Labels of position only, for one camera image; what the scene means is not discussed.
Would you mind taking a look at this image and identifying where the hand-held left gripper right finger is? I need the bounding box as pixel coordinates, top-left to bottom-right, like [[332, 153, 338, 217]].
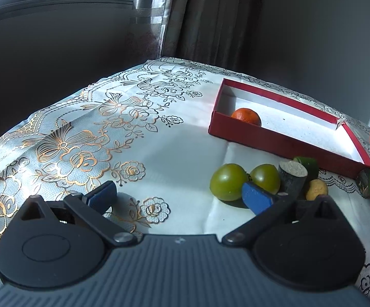
[[221, 181, 348, 248]]

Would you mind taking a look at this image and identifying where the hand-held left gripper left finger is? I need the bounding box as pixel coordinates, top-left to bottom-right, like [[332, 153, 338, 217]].
[[19, 181, 137, 247]]

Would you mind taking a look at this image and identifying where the green tomato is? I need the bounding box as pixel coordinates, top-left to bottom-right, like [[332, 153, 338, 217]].
[[249, 164, 281, 195], [210, 163, 249, 202]]

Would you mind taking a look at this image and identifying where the red cardboard box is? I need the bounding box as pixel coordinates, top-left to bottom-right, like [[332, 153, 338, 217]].
[[208, 78, 370, 180]]

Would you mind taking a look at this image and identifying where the floral lace tablecloth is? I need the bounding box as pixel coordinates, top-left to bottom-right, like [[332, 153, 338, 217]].
[[0, 56, 370, 304]]

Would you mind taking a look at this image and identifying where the orange tangerine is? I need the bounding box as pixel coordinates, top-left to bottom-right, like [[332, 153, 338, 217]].
[[231, 108, 262, 127]]

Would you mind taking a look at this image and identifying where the dark curtain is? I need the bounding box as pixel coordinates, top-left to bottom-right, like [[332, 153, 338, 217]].
[[172, 0, 265, 71]]

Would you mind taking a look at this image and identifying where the grey satin curtain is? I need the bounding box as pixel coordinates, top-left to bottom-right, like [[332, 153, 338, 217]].
[[126, 0, 185, 60]]

